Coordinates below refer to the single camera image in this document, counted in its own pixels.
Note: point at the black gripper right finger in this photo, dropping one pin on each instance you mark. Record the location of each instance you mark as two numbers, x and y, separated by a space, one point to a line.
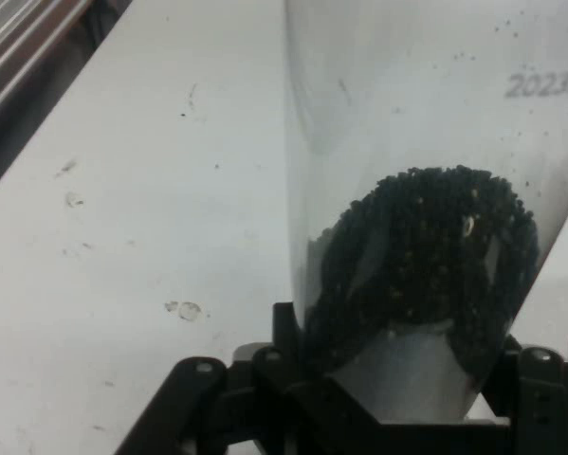
539 388

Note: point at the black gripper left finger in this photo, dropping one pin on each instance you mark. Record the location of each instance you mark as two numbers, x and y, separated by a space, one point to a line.
245 412

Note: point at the black seed pile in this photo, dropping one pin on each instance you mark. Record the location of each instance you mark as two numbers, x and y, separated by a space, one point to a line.
430 260

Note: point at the clear plastic jar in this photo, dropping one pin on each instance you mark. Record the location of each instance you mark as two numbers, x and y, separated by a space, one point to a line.
383 95

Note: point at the long aluminium frame rail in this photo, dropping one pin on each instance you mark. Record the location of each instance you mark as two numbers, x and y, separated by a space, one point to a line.
8 47

